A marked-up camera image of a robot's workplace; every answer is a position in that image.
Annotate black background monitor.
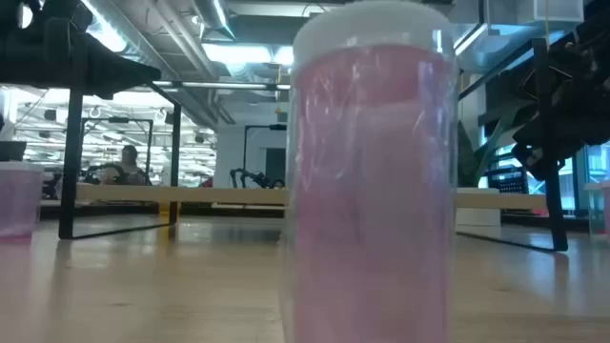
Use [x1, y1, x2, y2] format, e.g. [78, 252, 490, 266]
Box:
[0, 140, 28, 163]

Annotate wooden shelf black metal frame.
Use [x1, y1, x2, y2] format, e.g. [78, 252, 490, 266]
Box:
[57, 37, 569, 252]

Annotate pink cups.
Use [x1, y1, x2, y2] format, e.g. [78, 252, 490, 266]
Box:
[280, 0, 459, 343]

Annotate snake plant in white pot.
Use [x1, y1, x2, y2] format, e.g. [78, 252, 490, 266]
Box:
[455, 102, 520, 228]

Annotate black plastic crate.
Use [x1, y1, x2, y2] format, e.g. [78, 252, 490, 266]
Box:
[486, 166, 529, 194]

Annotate long ceiling light tube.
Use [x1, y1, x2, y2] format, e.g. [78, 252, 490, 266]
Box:
[152, 80, 292, 91]

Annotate person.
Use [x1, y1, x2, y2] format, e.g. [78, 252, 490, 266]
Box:
[102, 145, 147, 187]

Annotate orange medicine bottle white cap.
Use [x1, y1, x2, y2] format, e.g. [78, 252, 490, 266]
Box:
[158, 201, 181, 225]

